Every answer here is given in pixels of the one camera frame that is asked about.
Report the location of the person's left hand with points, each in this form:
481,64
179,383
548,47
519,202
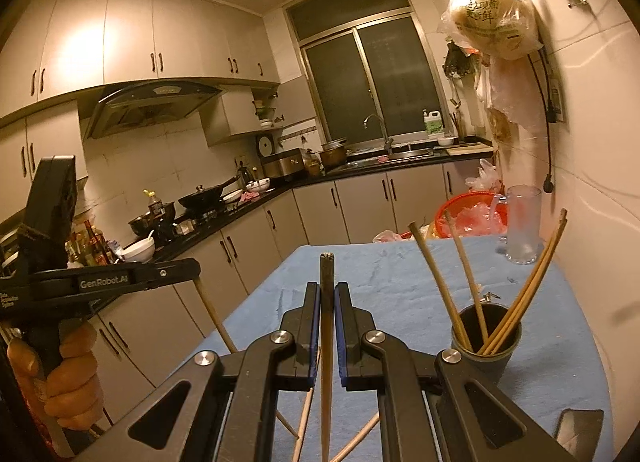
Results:
75,382

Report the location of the clear glass pitcher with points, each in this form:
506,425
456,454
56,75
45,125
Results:
522,227

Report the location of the kitchen window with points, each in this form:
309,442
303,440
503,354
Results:
365,77

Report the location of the pink plastic bag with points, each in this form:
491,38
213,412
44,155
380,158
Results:
389,236

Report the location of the black wok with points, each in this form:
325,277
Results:
205,197

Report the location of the metal box appliance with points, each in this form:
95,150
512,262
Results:
282,165

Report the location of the wooden cutting board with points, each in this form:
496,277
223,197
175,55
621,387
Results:
467,149

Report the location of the white dishes beside wok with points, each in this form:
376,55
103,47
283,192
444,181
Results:
257,186

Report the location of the dark curved panel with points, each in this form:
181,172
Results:
580,429

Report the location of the hanging plastic bag of buns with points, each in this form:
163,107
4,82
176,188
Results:
492,17

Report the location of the row of sauce bottles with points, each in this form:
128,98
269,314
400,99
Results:
92,247

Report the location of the white bowl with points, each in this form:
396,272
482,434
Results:
139,251

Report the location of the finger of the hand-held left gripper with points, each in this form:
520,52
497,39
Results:
150,274

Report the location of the black cooking pot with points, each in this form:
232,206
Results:
150,222

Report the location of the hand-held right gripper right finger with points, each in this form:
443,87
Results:
341,337

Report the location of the round dial kitchen scale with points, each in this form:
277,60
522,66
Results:
265,145

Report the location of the range hood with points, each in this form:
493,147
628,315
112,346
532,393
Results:
150,105

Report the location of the black cup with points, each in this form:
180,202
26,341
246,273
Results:
492,367

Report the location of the steel sink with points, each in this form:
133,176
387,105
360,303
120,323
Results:
400,155

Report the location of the cream wall cabinets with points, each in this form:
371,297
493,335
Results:
125,37

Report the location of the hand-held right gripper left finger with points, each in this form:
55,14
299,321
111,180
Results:
314,337

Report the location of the cream base cabinets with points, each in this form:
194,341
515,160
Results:
360,207

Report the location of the white plastic bag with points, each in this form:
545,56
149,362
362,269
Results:
485,175

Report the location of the black kitchen countertop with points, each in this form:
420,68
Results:
280,186

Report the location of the red plastic basin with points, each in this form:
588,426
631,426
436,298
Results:
450,212

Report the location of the brown cooking pot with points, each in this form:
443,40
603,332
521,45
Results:
332,155

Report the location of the black kettle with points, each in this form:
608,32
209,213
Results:
244,175

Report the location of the blue tablecloth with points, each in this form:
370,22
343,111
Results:
390,282

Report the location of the metal faucet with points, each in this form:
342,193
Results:
385,135

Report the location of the green detergent bottle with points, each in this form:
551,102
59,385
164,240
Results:
433,125

